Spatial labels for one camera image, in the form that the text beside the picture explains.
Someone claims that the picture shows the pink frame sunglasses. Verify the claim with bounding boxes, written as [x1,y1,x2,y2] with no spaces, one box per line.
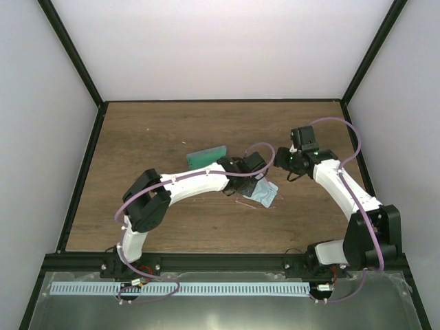
[234,194,284,210]

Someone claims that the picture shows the light blue cleaning cloth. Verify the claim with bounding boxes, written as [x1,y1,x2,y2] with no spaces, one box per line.
[247,178,278,208]

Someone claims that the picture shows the grey green glasses case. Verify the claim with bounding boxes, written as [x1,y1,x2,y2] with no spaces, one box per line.
[186,146,227,171]

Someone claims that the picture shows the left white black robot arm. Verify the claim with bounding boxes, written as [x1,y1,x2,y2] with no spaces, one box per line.
[116,152,267,278]

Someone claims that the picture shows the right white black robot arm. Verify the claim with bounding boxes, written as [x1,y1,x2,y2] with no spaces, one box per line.
[274,126,402,277]

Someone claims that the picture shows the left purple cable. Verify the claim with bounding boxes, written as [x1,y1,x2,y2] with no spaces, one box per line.
[114,142,276,305]

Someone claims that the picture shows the black enclosure frame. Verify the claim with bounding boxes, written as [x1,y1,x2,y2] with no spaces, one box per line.
[19,0,432,330]

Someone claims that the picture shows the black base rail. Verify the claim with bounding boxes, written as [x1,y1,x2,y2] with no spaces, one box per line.
[44,252,406,279]

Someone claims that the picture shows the light blue slotted cable duct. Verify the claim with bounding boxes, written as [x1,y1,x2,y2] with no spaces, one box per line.
[49,282,310,297]

